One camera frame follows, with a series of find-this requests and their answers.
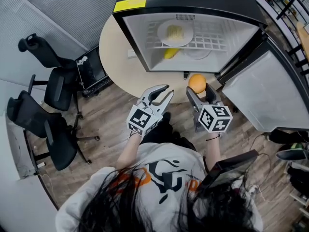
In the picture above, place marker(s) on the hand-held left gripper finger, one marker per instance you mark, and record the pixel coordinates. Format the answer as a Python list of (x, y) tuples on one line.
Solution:
[(165, 104), (147, 94)]

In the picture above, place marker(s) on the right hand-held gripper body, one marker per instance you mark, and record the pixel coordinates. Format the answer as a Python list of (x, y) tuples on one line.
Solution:
[(213, 120)]

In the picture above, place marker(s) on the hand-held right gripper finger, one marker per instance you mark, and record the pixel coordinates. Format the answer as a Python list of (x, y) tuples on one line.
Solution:
[(212, 97), (195, 100)]

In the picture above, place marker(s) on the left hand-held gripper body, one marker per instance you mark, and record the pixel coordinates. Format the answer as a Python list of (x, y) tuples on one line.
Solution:
[(141, 120)]

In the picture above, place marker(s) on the round orange fruit food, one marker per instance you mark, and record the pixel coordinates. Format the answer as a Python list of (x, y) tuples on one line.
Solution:
[(197, 82)]

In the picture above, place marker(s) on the yellow corn cob food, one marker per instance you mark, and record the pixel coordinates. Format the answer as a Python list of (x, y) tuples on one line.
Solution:
[(171, 53)]

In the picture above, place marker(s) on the white plate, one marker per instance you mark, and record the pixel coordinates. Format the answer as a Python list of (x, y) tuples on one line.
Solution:
[(162, 31), (198, 54)]

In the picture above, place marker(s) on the pale yellow noodles food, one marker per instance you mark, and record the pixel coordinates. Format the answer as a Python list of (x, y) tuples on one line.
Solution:
[(174, 32)]

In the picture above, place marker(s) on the person's left forearm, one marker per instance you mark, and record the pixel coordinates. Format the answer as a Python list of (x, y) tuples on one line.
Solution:
[(129, 151)]

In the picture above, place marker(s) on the person's right forearm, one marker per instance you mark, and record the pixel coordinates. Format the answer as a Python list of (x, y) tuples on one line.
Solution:
[(212, 151)]

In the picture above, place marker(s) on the black fridge door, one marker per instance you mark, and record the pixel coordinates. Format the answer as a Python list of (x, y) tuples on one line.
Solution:
[(265, 91)]

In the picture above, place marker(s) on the black wrist band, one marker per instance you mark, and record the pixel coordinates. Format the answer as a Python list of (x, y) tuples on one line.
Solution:
[(213, 136)]

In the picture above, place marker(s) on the black trousers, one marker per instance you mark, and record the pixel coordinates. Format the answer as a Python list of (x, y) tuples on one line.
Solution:
[(164, 132)]

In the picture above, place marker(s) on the empty white plate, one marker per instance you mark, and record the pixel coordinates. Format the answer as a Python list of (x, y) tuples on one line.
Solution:
[(198, 54)]

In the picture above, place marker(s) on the white printed shirt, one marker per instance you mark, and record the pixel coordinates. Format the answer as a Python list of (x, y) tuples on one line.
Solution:
[(169, 158)]

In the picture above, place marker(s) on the black flat device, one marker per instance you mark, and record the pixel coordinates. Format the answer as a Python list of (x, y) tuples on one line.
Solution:
[(229, 165)]

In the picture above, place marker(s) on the black wheeled case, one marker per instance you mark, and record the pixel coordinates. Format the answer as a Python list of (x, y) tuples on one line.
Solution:
[(93, 69)]

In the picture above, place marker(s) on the black bag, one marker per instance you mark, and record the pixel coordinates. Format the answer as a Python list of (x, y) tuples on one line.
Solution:
[(287, 136)]

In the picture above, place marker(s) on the black office chair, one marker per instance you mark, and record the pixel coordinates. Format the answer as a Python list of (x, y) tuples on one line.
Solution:
[(60, 141), (58, 86)]

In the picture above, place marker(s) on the grey curved object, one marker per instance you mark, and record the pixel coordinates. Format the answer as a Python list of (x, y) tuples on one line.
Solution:
[(292, 154)]

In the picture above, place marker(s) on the yellow sticker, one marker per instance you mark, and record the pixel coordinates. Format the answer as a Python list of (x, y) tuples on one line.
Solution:
[(130, 4)]

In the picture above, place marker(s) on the wooden board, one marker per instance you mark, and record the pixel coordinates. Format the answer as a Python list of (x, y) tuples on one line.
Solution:
[(303, 39)]

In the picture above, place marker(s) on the black metal shelf rack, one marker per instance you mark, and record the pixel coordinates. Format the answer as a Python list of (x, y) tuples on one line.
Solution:
[(287, 6)]

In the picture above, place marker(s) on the white cabinet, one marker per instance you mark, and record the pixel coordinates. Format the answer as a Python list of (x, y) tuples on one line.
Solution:
[(17, 149)]

